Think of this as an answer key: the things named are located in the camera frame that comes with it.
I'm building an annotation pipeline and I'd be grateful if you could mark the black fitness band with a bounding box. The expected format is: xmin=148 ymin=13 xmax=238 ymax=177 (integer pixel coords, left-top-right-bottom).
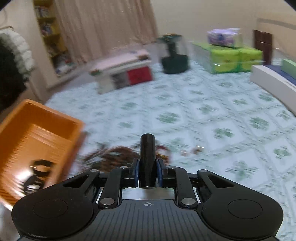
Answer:
xmin=139 ymin=133 xmax=157 ymax=189

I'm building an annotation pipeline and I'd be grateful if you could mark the yellow bookshelf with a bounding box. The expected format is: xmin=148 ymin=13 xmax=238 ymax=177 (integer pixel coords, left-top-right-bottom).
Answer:
xmin=33 ymin=0 xmax=76 ymax=77

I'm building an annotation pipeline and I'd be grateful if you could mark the pink cover book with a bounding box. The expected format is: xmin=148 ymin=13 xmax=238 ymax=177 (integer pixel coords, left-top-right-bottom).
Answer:
xmin=89 ymin=49 xmax=150 ymax=75

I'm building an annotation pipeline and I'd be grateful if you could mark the long white box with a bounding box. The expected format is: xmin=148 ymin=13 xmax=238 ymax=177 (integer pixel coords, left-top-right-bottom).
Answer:
xmin=250 ymin=65 xmax=295 ymax=115

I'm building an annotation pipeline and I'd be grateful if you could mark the black puffer jacket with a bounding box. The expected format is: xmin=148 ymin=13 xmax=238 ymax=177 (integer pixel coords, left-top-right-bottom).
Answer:
xmin=0 ymin=40 xmax=27 ymax=112

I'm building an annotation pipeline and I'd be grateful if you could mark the white grey puffer jacket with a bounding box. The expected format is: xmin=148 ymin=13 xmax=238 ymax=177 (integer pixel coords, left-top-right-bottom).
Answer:
xmin=1 ymin=28 xmax=35 ymax=82

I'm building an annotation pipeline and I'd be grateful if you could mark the brown wooden bead necklace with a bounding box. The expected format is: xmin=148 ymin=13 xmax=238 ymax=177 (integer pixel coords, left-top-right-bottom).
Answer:
xmin=81 ymin=142 xmax=173 ymax=173

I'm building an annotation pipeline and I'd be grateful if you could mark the black gold wristwatch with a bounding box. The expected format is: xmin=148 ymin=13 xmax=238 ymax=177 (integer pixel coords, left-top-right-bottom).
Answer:
xmin=23 ymin=159 xmax=55 ymax=195

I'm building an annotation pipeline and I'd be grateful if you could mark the orange plastic tray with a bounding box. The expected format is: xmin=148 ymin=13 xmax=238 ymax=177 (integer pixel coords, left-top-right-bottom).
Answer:
xmin=1 ymin=99 xmax=85 ymax=210

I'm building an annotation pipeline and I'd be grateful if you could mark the purple tissue pack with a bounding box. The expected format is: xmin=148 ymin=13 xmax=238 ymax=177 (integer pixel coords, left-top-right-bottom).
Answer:
xmin=207 ymin=28 xmax=243 ymax=48

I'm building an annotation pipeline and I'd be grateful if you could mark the light green small box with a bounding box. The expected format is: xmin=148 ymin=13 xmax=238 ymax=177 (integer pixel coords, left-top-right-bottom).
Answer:
xmin=281 ymin=59 xmax=296 ymax=79

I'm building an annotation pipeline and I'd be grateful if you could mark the green tissue pack bundle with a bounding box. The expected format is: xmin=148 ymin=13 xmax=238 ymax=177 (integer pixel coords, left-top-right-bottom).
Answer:
xmin=192 ymin=42 xmax=263 ymax=74

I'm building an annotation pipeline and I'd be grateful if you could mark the floral green white tablecloth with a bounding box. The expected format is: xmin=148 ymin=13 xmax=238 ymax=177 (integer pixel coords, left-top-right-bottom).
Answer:
xmin=0 ymin=55 xmax=296 ymax=241

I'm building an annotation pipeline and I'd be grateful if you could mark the dark brown wooden box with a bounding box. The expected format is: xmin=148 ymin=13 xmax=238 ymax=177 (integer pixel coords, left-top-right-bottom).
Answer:
xmin=253 ymin=30 xmax=273 ymax=65

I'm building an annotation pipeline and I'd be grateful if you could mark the dark green glass humidifier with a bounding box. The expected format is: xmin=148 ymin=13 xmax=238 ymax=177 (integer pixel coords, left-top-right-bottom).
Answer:
xmin=156 ymin=34 xmax=189 ymax=74

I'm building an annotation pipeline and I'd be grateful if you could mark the thick white red book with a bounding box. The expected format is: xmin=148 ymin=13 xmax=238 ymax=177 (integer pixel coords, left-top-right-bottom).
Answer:
xmin=93 ymin=60 xmax=152 ymax=94

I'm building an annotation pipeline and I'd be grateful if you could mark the beige curtain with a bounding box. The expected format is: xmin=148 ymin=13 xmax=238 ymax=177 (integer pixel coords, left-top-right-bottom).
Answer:
xmin=54 ymin=1 xmax=158 ymax=64

